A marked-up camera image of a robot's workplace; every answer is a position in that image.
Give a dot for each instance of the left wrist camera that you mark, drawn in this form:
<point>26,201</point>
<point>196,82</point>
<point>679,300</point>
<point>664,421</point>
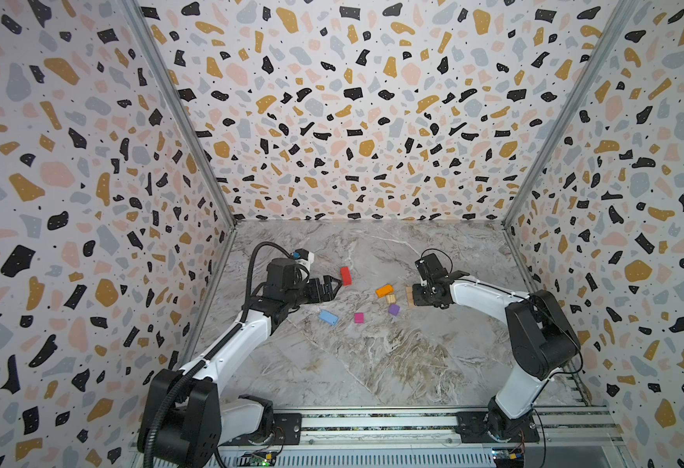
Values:
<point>304,257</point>

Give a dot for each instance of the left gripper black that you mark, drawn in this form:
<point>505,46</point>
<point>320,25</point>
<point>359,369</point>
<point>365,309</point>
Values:
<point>326,294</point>

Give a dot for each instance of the light blue wood block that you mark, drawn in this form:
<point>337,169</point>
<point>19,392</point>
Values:
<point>328,318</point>

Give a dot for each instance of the red wood block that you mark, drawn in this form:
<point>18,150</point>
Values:
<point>346,276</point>

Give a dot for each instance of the frame aluminium post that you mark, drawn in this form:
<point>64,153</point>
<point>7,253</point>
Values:
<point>141,33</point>
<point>613,29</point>

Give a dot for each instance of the left frame aluminium post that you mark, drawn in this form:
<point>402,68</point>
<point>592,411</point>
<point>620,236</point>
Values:
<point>141,33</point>

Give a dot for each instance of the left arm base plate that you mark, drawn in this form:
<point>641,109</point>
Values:
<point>285,430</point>

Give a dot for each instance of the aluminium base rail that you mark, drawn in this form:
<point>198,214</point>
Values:
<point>426,437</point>

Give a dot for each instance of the natural wood block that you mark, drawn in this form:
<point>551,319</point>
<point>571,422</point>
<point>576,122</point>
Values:
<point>409,296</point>

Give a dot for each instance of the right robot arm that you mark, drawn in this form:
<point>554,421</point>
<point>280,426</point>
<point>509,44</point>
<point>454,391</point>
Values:
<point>541,339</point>

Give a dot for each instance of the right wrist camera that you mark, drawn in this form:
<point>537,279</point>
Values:
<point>430,269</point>

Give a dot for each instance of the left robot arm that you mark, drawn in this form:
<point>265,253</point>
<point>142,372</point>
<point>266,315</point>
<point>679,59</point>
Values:
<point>184,421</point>

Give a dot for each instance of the right frame aluminium post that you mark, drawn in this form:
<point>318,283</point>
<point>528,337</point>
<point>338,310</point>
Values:
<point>613,29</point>

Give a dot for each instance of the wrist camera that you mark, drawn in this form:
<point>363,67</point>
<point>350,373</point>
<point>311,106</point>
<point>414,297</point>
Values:
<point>430,269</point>
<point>304,257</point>

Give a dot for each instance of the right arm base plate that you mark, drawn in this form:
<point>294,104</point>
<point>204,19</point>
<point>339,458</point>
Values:
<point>488,427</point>

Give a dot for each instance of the yellow-orange wood block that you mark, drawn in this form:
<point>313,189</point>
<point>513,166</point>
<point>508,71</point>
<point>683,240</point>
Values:
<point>384,291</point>

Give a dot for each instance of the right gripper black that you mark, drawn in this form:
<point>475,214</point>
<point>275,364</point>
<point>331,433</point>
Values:
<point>422,293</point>

